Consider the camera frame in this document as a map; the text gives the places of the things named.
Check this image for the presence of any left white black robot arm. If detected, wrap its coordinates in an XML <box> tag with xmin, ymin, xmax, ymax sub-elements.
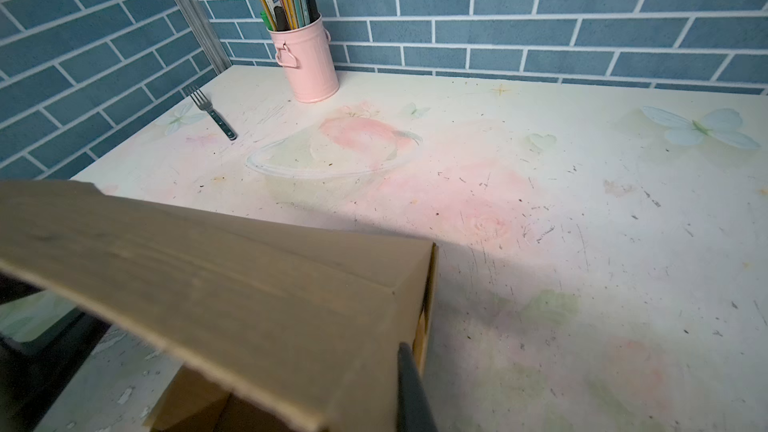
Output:
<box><xmin>1</xmin><ymin>275</ymin><xmax>110</xmax><ymax>431</ymax></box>

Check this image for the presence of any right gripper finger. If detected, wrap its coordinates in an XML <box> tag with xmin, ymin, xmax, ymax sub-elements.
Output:
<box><xmin>397</xmin><ymin>342</ymin><xmax>438</xmax><ymax>432</ymax></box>

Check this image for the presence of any brown cardboard box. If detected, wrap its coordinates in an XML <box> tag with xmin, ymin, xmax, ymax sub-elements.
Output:
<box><xmin>1</xmin><ymin>181</ymin><xmax>438</xmax><ymax>431</ymax></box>

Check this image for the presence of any metal fork teal handle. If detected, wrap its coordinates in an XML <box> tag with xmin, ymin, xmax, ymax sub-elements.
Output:
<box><xmin>188</xmin><ymin>86</ymin><xmax>238</xmax><ymax>141</ymax></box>

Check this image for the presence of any pink pen holder bucket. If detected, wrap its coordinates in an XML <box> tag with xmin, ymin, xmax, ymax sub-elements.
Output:
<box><xmin>270</xmin><ymin>17</ymin><xmax>340</xmax><ymax>103</ymax></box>

